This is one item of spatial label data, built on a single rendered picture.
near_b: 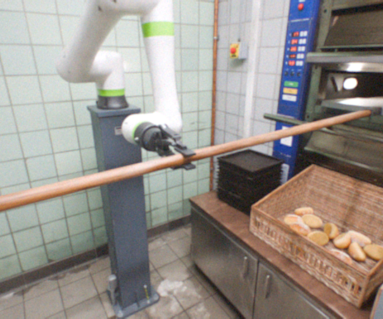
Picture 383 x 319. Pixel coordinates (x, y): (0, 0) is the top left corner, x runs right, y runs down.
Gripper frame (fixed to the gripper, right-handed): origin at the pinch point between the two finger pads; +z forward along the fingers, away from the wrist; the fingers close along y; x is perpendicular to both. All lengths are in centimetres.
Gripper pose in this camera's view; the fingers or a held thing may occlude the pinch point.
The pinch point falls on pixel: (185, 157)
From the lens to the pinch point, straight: 73.3
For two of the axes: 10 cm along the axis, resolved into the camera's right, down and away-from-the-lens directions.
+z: 5.3, 3.1, -7.9
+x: -8.5, 1.9, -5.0
